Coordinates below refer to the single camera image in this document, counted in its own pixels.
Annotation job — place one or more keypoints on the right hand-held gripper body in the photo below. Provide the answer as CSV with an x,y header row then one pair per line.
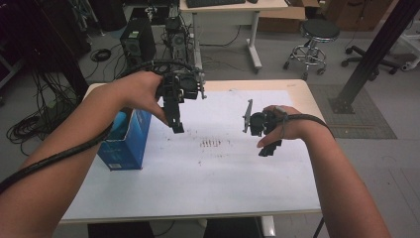
x,y
262,124

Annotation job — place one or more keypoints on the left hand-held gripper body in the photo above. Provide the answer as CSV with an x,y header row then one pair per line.
x,y
186,84

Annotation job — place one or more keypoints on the blue cardboard box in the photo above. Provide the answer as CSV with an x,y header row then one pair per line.
x,y
132,148

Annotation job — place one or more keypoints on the person's right hand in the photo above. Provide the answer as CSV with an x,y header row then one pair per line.
x,y
294,127

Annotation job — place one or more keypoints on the person's left hand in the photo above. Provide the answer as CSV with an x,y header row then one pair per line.
x,y
142,89

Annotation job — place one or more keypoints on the small black computer case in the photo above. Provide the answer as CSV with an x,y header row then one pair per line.
x,y
176,43

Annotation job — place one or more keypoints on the white paper table mat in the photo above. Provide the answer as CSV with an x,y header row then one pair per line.
x,y
214,185

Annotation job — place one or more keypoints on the black computer tower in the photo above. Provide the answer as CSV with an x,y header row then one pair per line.
x,y
137,36

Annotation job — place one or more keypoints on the white table leg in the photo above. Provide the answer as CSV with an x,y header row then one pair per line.
x,y
268,226

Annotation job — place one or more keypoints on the white desk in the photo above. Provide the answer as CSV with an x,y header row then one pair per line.
x,y
224,16

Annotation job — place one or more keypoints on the black keyboard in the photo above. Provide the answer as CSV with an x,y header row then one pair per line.
x,y
214,2

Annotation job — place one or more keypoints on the grey floor mat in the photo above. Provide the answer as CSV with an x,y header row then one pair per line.
x,y
360,119

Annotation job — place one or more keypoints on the black equipment case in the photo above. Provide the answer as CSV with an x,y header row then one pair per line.
x,y
109,13

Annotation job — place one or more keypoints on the black computer mouse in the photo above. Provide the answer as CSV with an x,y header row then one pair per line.
x,y
252,1

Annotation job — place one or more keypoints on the black round stool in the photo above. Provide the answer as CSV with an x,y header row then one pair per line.
x,y
320,29

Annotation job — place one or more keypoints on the open brown cardboard box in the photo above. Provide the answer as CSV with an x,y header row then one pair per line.
x,y
280,15

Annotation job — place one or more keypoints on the black office chair base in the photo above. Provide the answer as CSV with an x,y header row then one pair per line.
x,y
363,59

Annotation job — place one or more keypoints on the large brown cardboard box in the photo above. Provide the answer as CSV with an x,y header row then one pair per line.
x,y
356,15

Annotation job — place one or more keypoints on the white metal stand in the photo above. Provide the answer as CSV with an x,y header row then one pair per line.
x,y
411,41

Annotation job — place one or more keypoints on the black metal post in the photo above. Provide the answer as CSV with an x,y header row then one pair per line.
x,y
373,56

